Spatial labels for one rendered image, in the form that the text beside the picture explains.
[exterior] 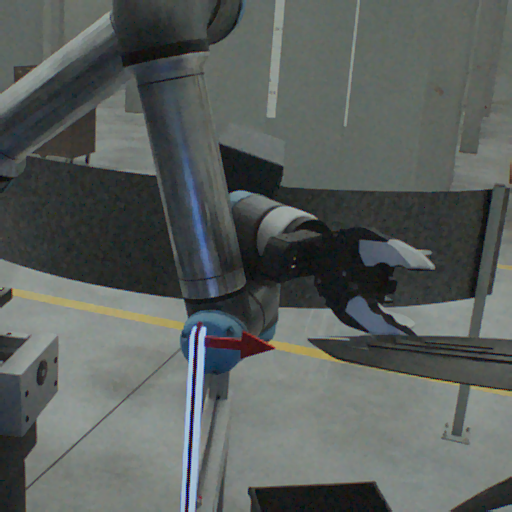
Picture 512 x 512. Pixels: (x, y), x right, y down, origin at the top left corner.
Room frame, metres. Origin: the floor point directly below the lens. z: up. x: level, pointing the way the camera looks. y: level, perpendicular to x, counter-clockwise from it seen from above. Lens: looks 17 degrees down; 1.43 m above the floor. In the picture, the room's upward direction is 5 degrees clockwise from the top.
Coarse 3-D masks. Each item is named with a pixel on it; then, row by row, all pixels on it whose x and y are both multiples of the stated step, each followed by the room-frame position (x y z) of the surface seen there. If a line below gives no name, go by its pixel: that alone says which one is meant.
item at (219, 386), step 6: (228, 372) 1.08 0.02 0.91; (210, 378) 1.09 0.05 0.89; (216, 378) 1.09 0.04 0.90; (222, 378) 1.08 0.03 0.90; (228, 378) 1.09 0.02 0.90; (210, 384) 1.09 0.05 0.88; (216, 384) 1.08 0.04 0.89; (222, 384) 1.08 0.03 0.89; (228, 384) 1.09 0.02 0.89; (210, 390) 1.09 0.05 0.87; (216, 390) 1.09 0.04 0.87; (222, 390) 1.08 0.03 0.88; (228, 390) 1.09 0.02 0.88; (210, 396) 1.09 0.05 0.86; (216, 396) 1.09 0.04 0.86; (222, 396) 1.08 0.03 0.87
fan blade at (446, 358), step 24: (312, 336) 0.60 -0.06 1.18; (336, 336) 0.61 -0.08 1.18; (360, 336) 0.60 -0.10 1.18; (384, 336) 0.61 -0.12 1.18; (408, 336) 0.61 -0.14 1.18; (432, 336) 0.62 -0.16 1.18; (456, 336) 0.64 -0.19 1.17; (360, 360) 0.48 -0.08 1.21; (384, 360) 0.50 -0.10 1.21; (408, 360) 0.51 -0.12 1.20; (432, 360) 0.53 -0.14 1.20; (456, 360) 0.54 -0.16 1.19; (480, 360) 0.55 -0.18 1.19; (504, 360) 0.55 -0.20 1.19; (480, 384) 0.49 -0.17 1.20; (504, 384) 0.50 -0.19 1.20
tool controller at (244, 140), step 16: (240, 128) 1.35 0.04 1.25; (224, 144) 1.14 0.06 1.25; (240, 144) 1.19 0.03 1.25; (256, 144) 1.24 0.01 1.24; (272, 144) 1.30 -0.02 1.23; (224, 160) 1.14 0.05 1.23; (240, 160) 1.14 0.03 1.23; (256, 160) 1.14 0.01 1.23; (272, 160) 1.15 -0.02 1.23; (240, 176) 1.14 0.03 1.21; (256, 176) 1.14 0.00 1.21; (272, 176) 1.14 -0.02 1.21; (256, 192) 1.14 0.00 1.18; (272, 192) 1.14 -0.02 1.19
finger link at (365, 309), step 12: (360, 300) 0.75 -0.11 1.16; (372, 300) 0.75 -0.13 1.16; (348, 312) 0.76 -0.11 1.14; (360, 312) 0.75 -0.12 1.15; (372, 312) 0.74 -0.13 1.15; (384, 312) 0.74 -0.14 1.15; (372, 324) 0.73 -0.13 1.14; (384, 324) 0.72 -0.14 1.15; (396, 324) 0.72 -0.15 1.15; (408, 324) 0.75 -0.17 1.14
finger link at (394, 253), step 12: (360, 240) 0.77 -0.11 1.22; (396, 240) 0.75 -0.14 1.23; (360, 252) 0.77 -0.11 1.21; (372, 252) 0.75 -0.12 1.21; (384, 252) 0.74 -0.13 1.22; (396, 252) 0.73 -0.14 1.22; (408, 252) 0.72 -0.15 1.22; (420, 252) 0.74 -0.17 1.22; (372, 264) 0.75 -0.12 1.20; (384, 264) 0.75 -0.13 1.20; (396, 264) 0.73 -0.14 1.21; (408, 264) 0.71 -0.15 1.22; (420, 264) 0.71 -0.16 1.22; (432, 264) 0.71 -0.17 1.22
